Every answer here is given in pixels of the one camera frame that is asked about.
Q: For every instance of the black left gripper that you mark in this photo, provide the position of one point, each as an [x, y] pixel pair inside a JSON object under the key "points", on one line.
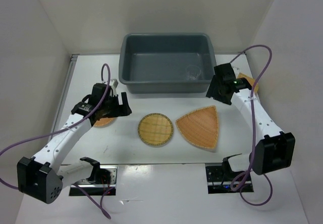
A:
{"points": [[125, 110]]}

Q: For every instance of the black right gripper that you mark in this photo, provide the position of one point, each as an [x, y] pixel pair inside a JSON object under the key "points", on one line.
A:
{"points": [[212, 91]]}

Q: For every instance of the square woven tray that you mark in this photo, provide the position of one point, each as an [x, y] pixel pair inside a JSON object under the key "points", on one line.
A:
{"points": [[250, 80]]}

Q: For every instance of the clear plastic cup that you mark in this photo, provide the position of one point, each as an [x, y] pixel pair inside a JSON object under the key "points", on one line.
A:
{"points": [[193, 72]]}

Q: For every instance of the round green-rimmed bamboo tray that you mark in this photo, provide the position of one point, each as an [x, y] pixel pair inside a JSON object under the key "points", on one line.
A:
{"points": [[155, 129]]}

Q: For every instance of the triangular woven tray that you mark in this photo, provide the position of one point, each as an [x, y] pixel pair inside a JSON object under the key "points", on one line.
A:
{"points": [[200, 127]]}

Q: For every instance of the grey plastic bin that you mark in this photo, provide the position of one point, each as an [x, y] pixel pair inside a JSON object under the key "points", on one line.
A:
{"points": [[157, 62]]}

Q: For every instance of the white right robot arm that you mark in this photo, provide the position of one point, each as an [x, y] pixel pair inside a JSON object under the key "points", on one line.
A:
{"points": [[273, 147]]}

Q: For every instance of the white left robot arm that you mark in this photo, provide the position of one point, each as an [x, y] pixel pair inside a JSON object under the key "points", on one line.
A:
{"points": [[42, 176]]}

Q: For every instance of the round tan woven tray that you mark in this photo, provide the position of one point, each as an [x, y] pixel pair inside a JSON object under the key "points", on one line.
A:
{"points": [[104, 122]]}

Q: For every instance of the aluminium table edge rail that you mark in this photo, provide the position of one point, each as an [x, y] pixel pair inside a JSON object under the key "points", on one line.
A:
{"points": [[64, 93]]}

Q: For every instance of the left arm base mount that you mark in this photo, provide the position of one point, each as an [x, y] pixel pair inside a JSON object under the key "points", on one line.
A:
{"points": [[107, 179]]}

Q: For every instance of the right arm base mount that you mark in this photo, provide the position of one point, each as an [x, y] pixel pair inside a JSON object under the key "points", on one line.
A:
{"points": [[218, 179]]}

